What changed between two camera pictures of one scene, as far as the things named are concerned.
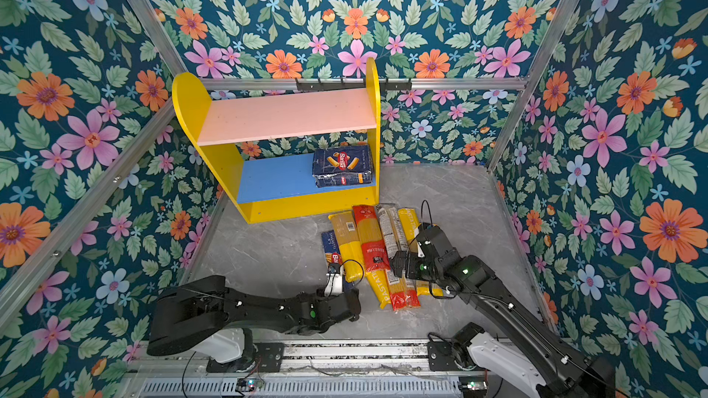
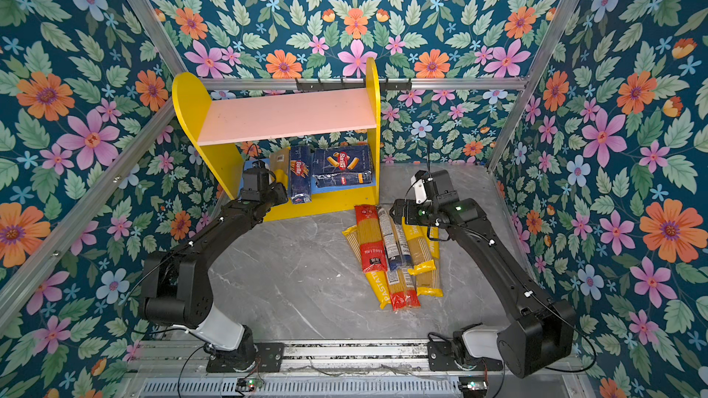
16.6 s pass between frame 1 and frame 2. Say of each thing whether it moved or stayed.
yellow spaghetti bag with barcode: moved
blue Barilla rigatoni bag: stayed
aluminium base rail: stayed
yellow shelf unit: stayed
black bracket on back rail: stayed
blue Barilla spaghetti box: moved
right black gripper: moved
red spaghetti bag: stayed
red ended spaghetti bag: stayed
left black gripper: moved
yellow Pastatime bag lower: stayed
